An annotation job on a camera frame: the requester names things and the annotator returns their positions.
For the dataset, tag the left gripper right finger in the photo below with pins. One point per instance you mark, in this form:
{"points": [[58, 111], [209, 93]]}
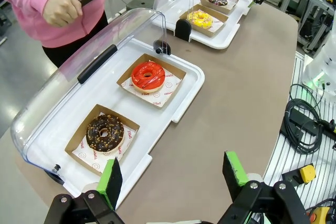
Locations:
{"points": [[235, 174]]}

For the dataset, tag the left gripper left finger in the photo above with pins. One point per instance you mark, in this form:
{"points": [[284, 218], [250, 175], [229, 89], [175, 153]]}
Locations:
{"points": [[110, 182]]}

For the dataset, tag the chocolate donut with coloured sprinkles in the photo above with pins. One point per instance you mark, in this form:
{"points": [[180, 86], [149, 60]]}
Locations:
{"points": [[223, 1]]}

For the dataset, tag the cardboard tray of sprinkle donut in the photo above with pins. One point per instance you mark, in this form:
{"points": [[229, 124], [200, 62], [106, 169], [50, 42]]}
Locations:
{"points": [[232, 7]]}

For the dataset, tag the cardboard tray of red donut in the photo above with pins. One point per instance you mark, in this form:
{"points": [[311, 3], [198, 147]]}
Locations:
{"points": [[124, 79]]}

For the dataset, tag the red glazed donut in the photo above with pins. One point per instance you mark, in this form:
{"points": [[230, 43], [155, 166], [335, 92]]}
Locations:
{"points": [[139, 82]]}

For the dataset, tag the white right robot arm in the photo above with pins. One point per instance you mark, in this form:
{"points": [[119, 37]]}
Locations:
{"points": [[323, 61]]}

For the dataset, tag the cardboard tray of yellow donut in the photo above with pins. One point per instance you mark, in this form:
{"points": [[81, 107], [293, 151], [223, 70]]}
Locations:
{"points": [[221, 17]]}

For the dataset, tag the chocolate donut with nut crumbs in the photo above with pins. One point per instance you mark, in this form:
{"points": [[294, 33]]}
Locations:
{"points": [[94, 140]]}

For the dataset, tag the cardboard tray of nut donut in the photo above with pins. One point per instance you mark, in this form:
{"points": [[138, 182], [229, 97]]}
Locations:
{"points": [[78, 134]]}

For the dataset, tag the yellow sprinkled donut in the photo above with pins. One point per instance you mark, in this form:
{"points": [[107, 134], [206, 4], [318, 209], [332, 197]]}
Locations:
{"points": [[194, 22]]}

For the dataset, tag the person in pink hoodie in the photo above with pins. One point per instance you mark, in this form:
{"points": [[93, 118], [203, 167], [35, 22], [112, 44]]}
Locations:
{"points": [[78, 32]]}

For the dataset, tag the person's right hand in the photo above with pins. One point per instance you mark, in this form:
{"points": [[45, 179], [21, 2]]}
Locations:
{"points": [[61, 10]]}

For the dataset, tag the white plastic display tray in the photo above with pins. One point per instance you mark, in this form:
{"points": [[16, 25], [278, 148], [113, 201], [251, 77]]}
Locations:
{"points": [[223, 39], [168, 95]]}

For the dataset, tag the yellow emergency stop box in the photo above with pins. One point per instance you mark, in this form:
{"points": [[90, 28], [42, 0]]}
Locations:
{"points": [[307, 174]]}

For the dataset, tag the black power supply box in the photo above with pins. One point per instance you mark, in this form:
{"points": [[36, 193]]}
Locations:
{"points": [[299, 119]]}

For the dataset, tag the aluminium slotted mounting plate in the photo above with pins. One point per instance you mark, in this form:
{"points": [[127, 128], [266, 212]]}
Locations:
{"points": [[325, 161]]}

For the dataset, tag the yellow red emergency stop button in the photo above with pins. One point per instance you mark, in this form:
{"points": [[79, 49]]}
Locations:
{"points": [[321, 214]]}

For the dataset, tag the aluminium frame equipment rack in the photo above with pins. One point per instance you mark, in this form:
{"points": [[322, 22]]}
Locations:
{"points": [[315, 24]]}

